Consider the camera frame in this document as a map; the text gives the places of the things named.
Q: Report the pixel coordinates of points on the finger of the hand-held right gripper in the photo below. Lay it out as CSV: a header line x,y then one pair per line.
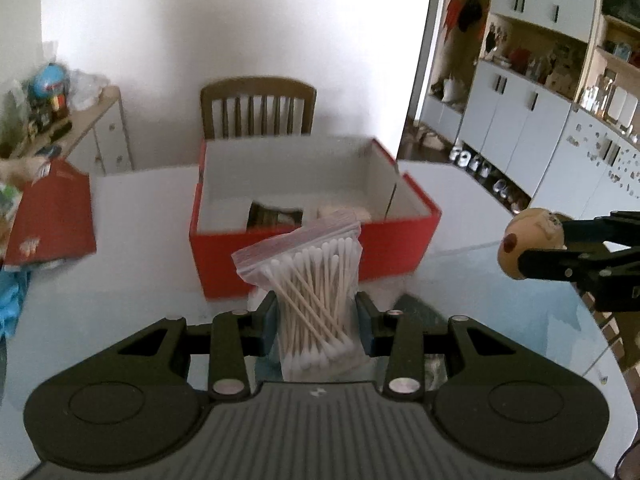
x,y
600,230
560,265

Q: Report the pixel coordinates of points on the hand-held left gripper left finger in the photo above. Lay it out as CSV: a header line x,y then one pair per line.
x,y
268,322

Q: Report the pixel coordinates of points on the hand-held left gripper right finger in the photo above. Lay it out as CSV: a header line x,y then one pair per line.
x,y
364,325

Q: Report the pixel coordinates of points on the beige spotted plush toy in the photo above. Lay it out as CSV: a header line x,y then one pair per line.
x,y
525,235

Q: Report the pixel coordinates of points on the bag of cotton swabs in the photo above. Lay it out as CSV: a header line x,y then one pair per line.
x,y
310,290

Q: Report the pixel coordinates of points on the red cardboard box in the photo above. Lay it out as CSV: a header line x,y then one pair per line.
x,y
220,260

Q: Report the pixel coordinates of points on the slatted wooden chair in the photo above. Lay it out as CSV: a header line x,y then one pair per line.
x,y
612,335

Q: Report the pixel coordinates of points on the dark patterned pouch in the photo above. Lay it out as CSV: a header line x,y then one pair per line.
x,y
275,215

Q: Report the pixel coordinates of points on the beige cloth item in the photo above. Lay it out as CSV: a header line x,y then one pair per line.
x,y
345,212

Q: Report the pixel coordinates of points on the row of shoes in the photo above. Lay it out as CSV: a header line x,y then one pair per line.
x,y
485,170

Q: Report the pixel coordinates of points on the white and wood cabinet unit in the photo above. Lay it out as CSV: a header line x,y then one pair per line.
x,y
525,110

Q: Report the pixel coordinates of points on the white bag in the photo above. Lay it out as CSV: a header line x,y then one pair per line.
x,y
456,91

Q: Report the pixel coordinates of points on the wooden dining chair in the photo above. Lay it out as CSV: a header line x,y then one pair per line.
x,y
257,87

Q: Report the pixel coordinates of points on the red box lid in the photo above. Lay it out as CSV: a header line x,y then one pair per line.
x,y
55,210

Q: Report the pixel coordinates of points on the white wood-top sideboard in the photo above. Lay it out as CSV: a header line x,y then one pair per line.
x,y
107,130

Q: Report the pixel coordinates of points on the black hanging garment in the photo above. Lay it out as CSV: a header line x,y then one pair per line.
x,y
470,12

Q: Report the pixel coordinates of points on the blue cloth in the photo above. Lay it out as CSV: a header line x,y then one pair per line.
x,y
12,300

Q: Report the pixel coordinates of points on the red hanging garment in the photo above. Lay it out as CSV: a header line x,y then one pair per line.
x,y
451,12

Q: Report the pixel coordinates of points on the clear plastic bag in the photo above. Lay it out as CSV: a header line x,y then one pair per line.
x,y
87,87

